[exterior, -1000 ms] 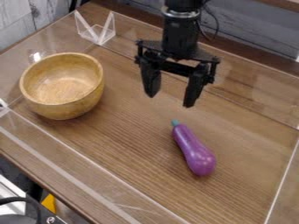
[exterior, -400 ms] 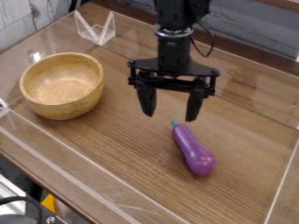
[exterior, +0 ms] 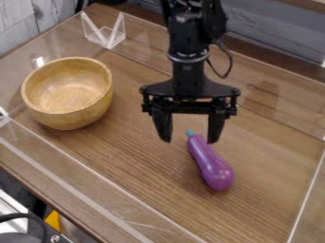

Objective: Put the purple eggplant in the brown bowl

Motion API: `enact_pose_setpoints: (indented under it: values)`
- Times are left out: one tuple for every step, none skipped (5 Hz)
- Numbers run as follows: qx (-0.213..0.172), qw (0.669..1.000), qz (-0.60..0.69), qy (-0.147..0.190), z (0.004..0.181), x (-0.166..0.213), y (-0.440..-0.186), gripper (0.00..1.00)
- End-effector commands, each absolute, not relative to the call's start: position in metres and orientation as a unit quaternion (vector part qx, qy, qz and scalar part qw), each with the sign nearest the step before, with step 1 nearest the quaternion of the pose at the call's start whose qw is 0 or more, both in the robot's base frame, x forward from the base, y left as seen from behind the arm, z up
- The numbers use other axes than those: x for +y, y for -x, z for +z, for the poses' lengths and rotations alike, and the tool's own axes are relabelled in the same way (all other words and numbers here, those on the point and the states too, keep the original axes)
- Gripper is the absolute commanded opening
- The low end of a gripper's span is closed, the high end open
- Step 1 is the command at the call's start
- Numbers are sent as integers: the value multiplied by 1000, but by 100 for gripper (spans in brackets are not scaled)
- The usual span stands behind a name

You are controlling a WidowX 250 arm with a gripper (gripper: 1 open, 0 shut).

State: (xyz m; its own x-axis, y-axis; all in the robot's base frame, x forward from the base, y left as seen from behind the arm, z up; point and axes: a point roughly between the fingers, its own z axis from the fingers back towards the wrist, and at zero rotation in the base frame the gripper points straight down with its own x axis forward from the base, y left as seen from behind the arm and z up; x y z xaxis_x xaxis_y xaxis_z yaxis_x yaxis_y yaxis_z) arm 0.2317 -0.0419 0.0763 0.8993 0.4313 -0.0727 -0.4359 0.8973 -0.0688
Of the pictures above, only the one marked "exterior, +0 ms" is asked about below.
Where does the yellow black device bottom left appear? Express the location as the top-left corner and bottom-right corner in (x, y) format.
(22, 210), (73, 243)

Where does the black cable bottom left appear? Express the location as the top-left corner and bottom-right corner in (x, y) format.
(0, 214), (47, 243)

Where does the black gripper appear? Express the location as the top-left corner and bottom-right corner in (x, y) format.
(139, 56), (240, 143)

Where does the purple toy eggplant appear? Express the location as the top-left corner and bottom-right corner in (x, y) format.
(187, 130), (235, 191)

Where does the clear acrylic corner bracket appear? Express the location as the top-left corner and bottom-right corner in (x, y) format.
(80, 11), (125, 49)

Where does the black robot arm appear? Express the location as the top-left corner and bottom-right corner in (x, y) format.
(139, 0), (239, 143)

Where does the brown wooden bowl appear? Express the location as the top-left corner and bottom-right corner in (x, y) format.
(20, 57), (112, 130)

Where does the clear acrylic tray wall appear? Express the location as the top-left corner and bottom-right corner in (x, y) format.
(0, 113), (206, 243)

